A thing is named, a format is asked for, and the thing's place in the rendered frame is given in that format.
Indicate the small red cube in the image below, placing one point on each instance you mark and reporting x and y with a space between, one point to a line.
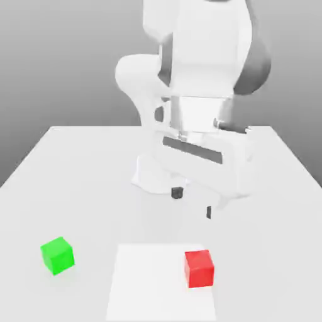
199 269

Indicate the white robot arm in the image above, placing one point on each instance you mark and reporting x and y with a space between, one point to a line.
206 50

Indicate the small green cube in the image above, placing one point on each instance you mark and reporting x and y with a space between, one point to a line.
57 256

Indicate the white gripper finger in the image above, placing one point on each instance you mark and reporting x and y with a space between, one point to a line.
177 193
208 212

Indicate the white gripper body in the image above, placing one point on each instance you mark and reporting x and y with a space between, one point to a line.
231 171

